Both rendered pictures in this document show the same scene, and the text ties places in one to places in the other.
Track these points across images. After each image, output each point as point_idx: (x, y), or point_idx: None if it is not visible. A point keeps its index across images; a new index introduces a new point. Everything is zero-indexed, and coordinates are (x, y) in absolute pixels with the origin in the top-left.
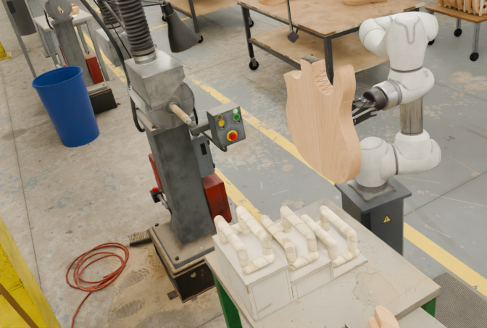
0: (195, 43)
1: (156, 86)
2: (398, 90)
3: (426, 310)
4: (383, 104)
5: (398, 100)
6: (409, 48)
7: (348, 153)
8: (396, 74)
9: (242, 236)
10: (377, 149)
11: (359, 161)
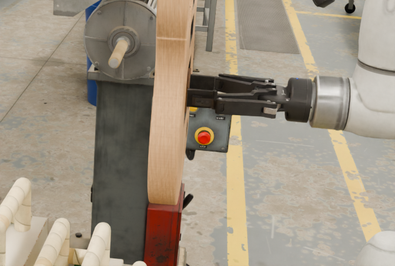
0: None
1: None
2: (345, 98)
3: None
4: (305, 110)
5: (340, 117)
6: (384, 22)
7: (150, 138)
8: (357, 69)
9: (10, 231)
10: (393, 256)
11: (171, 165)
